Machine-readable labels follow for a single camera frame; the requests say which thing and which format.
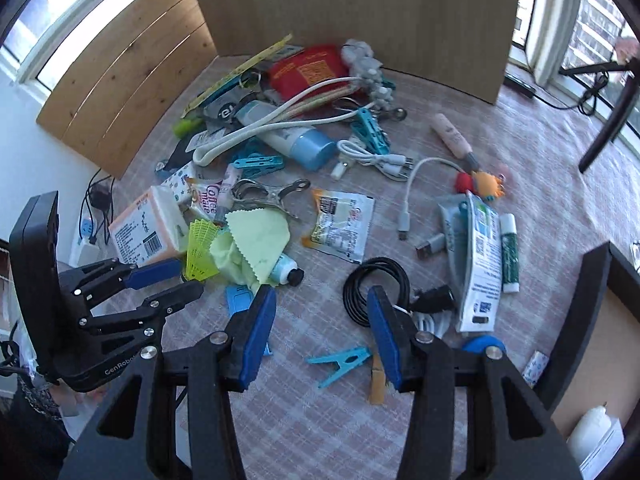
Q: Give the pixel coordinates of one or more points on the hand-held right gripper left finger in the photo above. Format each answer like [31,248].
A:
[257,335]

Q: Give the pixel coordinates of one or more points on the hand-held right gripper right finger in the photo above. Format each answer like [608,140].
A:
[387,340]

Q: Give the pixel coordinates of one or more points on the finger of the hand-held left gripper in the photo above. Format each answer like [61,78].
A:
[170,302]
[150,274]

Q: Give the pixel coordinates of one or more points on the teal clothespin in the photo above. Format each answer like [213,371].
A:
[367,130]
[387,91]
[340,362]
[257,163]

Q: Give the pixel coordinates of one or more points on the white printed package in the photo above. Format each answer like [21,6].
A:
[480,280]

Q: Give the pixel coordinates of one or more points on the white green lip balm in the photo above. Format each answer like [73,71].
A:
[510,255]

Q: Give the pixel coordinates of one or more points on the pink bottle grey cap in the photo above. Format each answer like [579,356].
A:
[452,137]

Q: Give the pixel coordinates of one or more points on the black storage box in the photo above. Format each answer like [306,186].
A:
[600,280]

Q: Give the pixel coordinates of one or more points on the grey pompom stick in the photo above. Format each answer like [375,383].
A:
[362,62]

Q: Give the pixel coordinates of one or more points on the person's left forearm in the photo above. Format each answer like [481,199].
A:
[35,400]

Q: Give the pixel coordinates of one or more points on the pink checked cloth desktop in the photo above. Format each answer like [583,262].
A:
[540,170]

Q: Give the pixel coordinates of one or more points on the blue plastic clip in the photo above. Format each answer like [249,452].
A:
[239,301]

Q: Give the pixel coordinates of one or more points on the wooden clothespin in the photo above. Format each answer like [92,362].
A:
[377,382]

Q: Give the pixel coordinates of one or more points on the orange tissue pack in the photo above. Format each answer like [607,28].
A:
[145,225]

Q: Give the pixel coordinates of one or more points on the neon yellow plastic piece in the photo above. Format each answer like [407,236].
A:
[200,255]

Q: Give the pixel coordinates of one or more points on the white floor power strip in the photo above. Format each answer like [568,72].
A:
[82,240]

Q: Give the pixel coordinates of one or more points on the teal tube black cap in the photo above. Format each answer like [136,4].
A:
[285,272]

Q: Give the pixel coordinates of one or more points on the black charger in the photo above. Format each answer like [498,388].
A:
[100,197]

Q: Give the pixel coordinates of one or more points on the small red print sachet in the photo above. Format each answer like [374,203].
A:
[207,200]

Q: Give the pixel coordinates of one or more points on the blue tape roll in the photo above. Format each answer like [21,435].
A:
[482,346]

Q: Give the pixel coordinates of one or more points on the white dotted packet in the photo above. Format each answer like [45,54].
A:
[175,180]

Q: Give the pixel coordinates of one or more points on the grey USB adapter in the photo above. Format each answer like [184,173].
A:
[430,247]

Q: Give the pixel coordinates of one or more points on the printed snack sachet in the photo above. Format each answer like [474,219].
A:
[340,225]

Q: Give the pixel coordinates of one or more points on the metal clip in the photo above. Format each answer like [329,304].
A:
[397,114]
[265,195]

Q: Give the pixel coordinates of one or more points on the patterned small packet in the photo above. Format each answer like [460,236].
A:
[535,370]

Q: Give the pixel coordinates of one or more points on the black pouch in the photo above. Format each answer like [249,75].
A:
[225,107]

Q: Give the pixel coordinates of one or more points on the blue capped white bottle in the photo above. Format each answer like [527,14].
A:
[300,142]

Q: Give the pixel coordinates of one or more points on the pink translucent tag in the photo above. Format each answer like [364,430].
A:
[501,171]

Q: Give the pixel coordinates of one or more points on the slatted wooden board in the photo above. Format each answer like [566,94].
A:
[125,70]

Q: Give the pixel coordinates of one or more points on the yellow ruler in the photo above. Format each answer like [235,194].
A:
[240,72]

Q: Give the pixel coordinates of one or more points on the white printed box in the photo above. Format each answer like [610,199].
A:
[595,435]

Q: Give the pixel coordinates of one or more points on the cream thin stick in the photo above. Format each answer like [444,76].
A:
[320,97]

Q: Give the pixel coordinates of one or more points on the red pouch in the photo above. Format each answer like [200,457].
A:
[305,72]

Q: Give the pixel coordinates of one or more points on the black tripod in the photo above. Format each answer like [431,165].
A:
[607,125]

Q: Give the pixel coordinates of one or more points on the brown flat board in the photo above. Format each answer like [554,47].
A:
[375,10]

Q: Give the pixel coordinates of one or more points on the white window frame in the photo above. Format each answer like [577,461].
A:
[555,20]
[75,25]

